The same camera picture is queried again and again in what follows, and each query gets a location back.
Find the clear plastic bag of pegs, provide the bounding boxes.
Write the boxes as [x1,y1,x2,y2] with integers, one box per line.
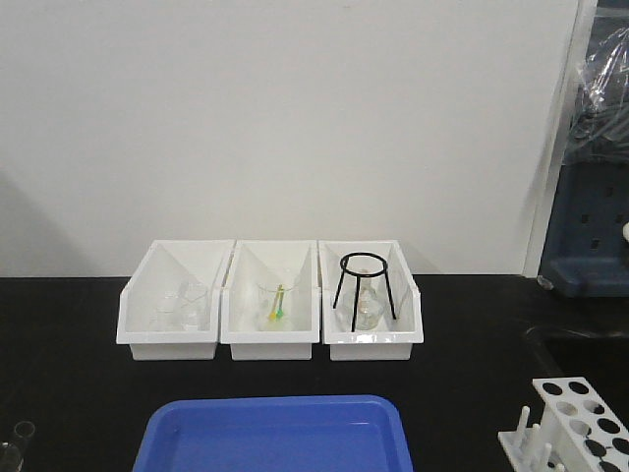
[563,25,628,165]

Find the clear glass beaker on counter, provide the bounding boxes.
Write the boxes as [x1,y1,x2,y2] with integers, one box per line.
[1,420,36,472]

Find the blue-grey pegboard drying rack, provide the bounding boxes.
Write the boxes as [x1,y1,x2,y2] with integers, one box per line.
[538,1,628,298]

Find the green and yellow plastic spoons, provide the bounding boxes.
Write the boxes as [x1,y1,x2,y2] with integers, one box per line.
[267,284,285,322]

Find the round glass flask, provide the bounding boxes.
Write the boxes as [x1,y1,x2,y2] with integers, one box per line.
[332,269,384,332]

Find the white plastic bin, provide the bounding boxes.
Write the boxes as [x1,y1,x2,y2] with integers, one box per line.
[116,240,235,362]
[219,240,321,361]
[317,240,424,361]

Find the white test tube rack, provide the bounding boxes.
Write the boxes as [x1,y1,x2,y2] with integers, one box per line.
[497,377,628,471]

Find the glass beakers in left bin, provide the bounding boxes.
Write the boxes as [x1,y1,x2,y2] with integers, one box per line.
[149,282,207,332]

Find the glass beaker in middle bin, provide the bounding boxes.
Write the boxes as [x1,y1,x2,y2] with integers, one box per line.
[256,283,295,332]

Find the black lab sink basin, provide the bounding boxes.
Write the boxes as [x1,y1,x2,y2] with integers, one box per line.
[524,326,628,397]

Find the left white plastic bin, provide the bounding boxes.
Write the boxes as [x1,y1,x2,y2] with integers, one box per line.
[116,240,235,362]

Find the right white plastic bin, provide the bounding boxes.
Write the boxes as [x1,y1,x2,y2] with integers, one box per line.
[317,240,424,361]

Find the black metal tripod stand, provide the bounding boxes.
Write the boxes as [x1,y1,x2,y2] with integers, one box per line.
[332,252,398,332]

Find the middle white plastic bin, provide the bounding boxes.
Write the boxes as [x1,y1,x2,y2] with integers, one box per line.
[219,240,321,361]

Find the blue plastic tray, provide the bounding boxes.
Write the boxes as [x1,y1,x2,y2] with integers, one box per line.
[133,394,414,471]

